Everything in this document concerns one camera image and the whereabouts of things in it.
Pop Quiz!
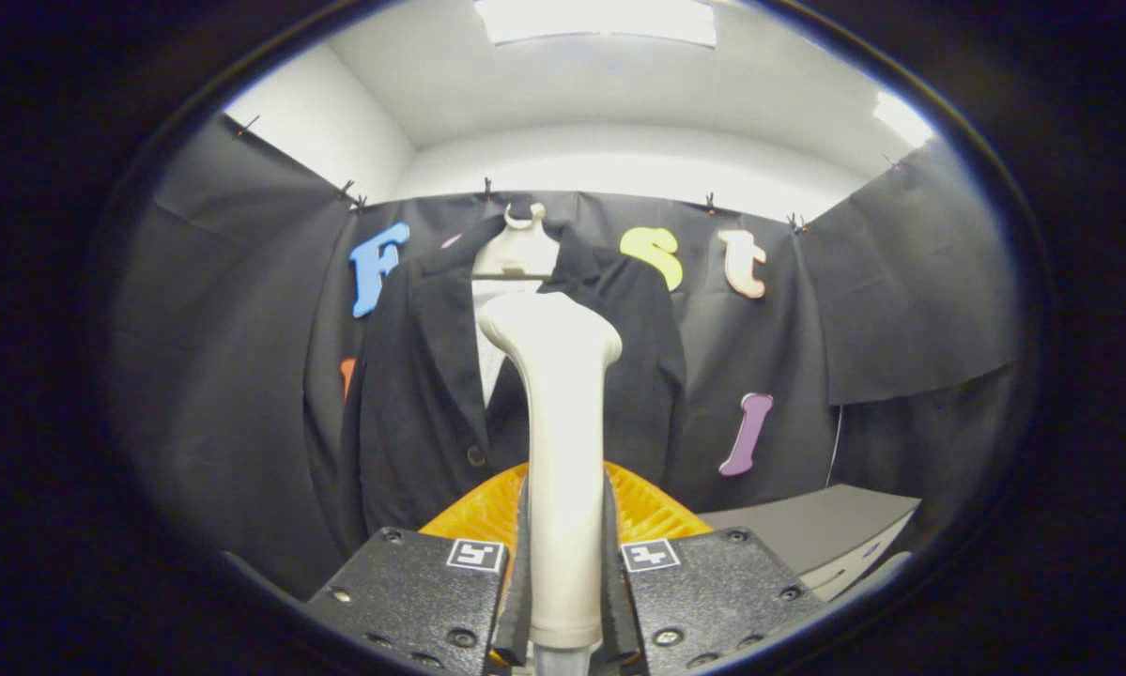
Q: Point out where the ceiling light panel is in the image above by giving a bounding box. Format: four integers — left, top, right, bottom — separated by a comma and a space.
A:
473, 0, 718, 48
872, 91, 934, 149

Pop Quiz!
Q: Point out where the white shirt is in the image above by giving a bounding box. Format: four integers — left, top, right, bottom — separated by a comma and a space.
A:
473, 277, 545, 405

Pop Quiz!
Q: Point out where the black backdrop cloth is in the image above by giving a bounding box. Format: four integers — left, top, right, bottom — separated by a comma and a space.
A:
112, 113, 1024, 602

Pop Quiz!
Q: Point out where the white garment steamer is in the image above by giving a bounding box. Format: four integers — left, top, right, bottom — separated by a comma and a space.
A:
476, 291, 624, 676

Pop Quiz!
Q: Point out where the white clothes hanger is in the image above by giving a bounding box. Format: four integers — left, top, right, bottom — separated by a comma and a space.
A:
471, 203, 562, 281

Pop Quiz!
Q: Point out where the grey cabinet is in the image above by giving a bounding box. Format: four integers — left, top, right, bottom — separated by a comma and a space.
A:
699, 484, 922, 602

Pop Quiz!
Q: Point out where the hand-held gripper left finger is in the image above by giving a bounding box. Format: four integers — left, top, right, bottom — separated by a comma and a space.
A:
304, 462, 532, 676

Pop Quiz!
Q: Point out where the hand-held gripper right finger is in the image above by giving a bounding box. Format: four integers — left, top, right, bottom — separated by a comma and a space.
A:
603, 460, 826, 676

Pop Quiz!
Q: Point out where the black suit jacket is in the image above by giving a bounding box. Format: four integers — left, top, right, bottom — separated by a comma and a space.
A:
342, 218, 687, 541

